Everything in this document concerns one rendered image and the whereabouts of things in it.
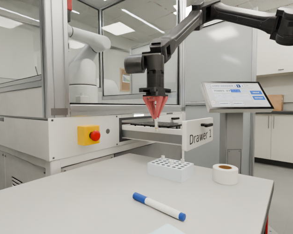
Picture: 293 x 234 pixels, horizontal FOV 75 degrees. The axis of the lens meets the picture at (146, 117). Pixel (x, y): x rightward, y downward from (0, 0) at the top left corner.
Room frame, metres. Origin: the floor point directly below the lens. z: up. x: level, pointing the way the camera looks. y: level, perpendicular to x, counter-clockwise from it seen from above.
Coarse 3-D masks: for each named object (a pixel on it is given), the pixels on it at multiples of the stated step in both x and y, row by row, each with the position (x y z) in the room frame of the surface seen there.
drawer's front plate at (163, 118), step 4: (160, 116) 1.14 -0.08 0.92; (164, 116) 1.17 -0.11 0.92; (168, 116) 1.21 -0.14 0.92; (172, 116) 1.25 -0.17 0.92; (176, 116) 1.29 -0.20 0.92; (180, 116) 1.34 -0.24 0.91; (160, 120) 1.14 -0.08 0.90; (164, 120) 1.17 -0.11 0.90; (168, 120) 1.21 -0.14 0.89; (172, 120) 1.25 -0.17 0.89; (176, 120) 1.29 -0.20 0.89; (180, 120) 1.34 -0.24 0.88
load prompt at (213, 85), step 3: (210, 84) 1.65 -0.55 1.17; (213, 84) 1.65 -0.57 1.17; (216, 84) 1.65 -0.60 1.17; (219, 84) 1.65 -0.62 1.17; (222, 84) 1.65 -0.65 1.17; (225, 84) 1.66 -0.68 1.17; (228, 84) 1.66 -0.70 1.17; (231, 84) 1.66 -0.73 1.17; (234, 84) 1.66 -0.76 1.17; (237, 84) 1.66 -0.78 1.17; (240, 84) 1.67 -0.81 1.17; (243, 84) 1.67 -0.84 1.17; (213, 87) 1.63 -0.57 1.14; (216, 87) 1.63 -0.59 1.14; (219, 87) 1.63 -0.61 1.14; (222, 87) 1.63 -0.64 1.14; (225, 87) 1.63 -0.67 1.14; (228, 87) 1.64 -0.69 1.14; (231, 87) 1.64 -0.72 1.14; (234, 87) 1.64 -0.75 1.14; (237, 87) 1.64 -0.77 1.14; (240, 87) 1.64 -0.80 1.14; (243, 87) 1.64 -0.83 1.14
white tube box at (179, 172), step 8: (160, 160) 0.66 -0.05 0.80; (168, 160) 0.65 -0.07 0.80; (176, 160) 0.64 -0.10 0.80; (152, 168) 0.61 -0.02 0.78; (160, 168) 0.59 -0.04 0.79; (168, 168) 0.57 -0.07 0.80; (176, 168) 0.56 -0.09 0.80; (184, 168) 0.56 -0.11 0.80; (192, 168) 0.60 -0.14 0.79; (160, 176) 0.59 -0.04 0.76; (168, 176) 0.57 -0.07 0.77; (176, 176) 0.55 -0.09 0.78; (184, 176) 0.56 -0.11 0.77
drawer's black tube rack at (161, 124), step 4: (132, 124) 0.92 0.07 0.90; (136, 124) 0.90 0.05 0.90; (140, 124) 0.88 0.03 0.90; (144, 124) 0.87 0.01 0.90; (148, 124) 0.87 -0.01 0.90; (152, 124) 0.86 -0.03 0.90; (160, 124) 0.86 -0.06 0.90; (164, 124) 0.86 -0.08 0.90; (168, 124) 0.86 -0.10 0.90; (172, 124) 0.86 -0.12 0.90; (168, 128) 0.81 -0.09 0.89; (172, 128) 0.97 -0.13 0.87; (176, 128) 0.87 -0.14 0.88
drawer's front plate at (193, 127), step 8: (192, 120) 0.73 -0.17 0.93; (200, 120) 0.79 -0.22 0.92; (208, 120) 0.87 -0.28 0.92; (184, 128) 0.69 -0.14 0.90; (192, 128) 0.72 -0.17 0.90; (200, 128) 0.79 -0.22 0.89; (208, 128) 0.87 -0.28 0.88; (184, 136) 0.69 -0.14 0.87; (192, 136) 0.73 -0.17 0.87; (208, 136) 0.87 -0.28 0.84; (184, 144) 0.69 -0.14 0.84; (192, 144) 0.73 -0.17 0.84; (200, 144) 0.79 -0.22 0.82
